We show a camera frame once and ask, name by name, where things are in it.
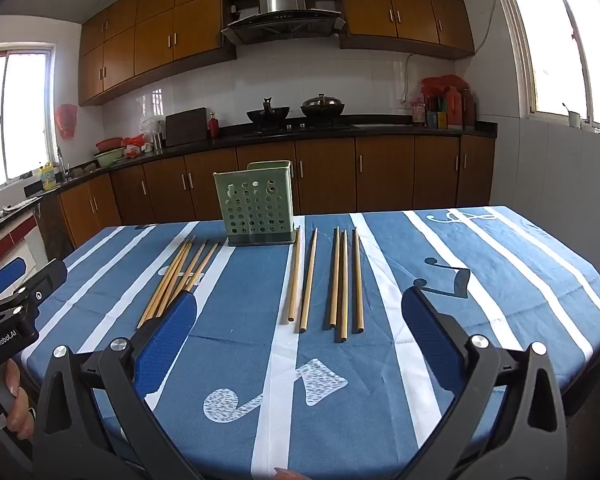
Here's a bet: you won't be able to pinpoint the green basin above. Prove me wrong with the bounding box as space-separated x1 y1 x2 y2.
94 149 128 168

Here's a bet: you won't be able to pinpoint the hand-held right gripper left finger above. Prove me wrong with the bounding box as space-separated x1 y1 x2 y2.
32 290 198 480

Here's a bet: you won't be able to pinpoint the blue white striped tablecloth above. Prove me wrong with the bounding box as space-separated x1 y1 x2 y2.
20 205 600 478

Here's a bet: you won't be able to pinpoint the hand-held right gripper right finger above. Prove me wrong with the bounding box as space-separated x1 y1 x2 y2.
401 285 568 480

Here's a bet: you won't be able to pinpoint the wooden base cabinets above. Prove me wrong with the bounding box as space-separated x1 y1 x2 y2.
60 135 496 241

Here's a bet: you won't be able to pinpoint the black kitchen countertop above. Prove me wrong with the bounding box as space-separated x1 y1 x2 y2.
0 115 498 233

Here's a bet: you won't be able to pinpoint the orange oil bottle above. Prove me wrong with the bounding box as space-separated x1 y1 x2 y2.
445 86 463 129

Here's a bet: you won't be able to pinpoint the black open wok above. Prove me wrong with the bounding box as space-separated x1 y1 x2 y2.
246 96 291 125

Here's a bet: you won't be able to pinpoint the person's left hand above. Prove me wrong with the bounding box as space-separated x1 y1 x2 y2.
2 361 37 442

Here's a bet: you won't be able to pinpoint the wooden chopstick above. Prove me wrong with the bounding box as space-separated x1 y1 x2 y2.
156 240 209 319
351 228 366 335
145 235 197 322
298 228 319 334
137 240 190 330
176 243 221 298
324 226 341 331
287 226 301 324
336 230 349 344
141 238 193 326

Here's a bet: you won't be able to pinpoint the gas stove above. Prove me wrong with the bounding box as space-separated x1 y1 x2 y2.
240 119 353 137

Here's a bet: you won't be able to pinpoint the large red plastic bag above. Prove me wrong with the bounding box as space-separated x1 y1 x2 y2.
421 75 468 98

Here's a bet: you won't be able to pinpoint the large sliding window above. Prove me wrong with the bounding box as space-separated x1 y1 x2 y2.
495 0 600 136

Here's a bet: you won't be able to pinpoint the white plastic bag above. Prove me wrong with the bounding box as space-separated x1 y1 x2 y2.
139 116 167 143

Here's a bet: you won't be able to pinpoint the wooden wall cabinets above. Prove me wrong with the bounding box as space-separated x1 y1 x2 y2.
337 0 476 60
78 0 237 107

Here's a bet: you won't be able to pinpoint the yellow dish soap bottle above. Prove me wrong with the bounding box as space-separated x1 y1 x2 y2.
37 161 57 191

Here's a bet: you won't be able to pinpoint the small sliding window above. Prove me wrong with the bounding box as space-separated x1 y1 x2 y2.
0 45 56 196

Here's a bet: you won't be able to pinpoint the green perforated chopstick holder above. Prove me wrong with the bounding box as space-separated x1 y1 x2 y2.
213 160 297 247

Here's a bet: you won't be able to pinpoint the hanging red plastic bag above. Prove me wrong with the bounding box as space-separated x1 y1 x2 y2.
55 104 78 140

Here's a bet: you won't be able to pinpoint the black lidded wok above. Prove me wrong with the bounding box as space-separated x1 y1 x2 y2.
300 93 346 120

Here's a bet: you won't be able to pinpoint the dark sauce bottle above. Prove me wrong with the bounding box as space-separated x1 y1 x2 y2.
461 87 477 128

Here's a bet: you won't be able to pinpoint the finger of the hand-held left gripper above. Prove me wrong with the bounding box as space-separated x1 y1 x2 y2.
0 257 28 302
0 258 68 333

